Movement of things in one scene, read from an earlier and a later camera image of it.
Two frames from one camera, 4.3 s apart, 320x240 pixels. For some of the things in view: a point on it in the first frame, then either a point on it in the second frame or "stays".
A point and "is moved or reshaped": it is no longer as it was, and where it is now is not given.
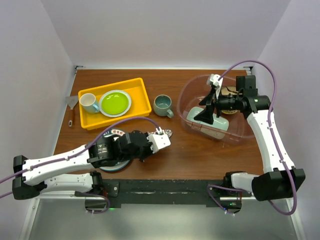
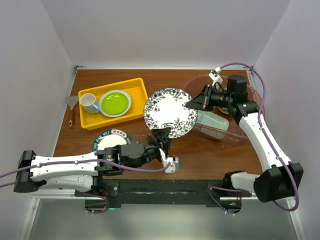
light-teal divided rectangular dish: [216, 130] stays
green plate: [115, 103] stays
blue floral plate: [167, 132] is moved or reshaped
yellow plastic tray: [135, 88] stays
